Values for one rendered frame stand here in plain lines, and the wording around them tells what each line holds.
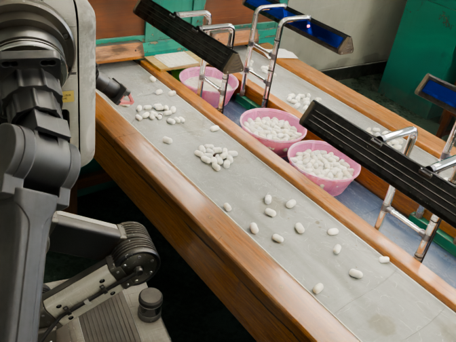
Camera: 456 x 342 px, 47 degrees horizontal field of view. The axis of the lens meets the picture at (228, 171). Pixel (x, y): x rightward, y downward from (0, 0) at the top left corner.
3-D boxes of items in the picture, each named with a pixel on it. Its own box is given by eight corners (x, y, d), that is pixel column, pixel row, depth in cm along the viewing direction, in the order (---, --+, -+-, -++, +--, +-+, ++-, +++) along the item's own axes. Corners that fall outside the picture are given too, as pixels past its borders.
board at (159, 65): (160, 71, 233) (160, 69, 233) (143, 59, 243) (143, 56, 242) (219, 62, 252) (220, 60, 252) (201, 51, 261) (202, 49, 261)
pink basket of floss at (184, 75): (229, 117, 227) (233, 96, 222) (170, 104, 229) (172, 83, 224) (239, 92, 249) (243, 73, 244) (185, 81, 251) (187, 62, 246)
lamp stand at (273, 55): (262, 121, 228) (283, 20, 204) (234, 101, 240) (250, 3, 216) (294, 112, 239) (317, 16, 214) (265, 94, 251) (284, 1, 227)
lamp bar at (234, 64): (224, 75, 171) (228, 54, 167) (131, 13, 210) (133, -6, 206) (243, 72, 176) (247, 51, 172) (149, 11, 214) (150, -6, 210)
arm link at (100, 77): (89, 85, 172) (99, 70, 172) (79, 78, 176) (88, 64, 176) (104, 94, 178) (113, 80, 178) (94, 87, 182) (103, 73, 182)
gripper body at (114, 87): (116, 79, 187) (101, 69, 181) (130, 91, 181) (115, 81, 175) (105, 93, 188) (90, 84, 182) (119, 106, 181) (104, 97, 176)
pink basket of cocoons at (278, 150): (283, 170, 197) (288, 148, 192) (224, 144, 207) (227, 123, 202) (312, 144, 217) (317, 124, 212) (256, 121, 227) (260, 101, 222)
